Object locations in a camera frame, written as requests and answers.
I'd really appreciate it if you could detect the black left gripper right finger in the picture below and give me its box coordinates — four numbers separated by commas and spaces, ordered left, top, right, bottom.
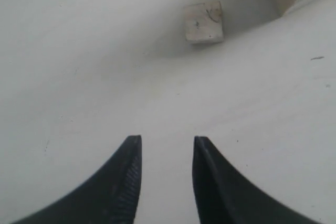
193, 136, 315, 223

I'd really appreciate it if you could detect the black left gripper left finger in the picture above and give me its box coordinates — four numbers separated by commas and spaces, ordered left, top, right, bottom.
18, 135, 142, 223

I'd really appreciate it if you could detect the small wooden cube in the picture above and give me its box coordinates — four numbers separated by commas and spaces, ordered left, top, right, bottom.
183, 1, 224, 44

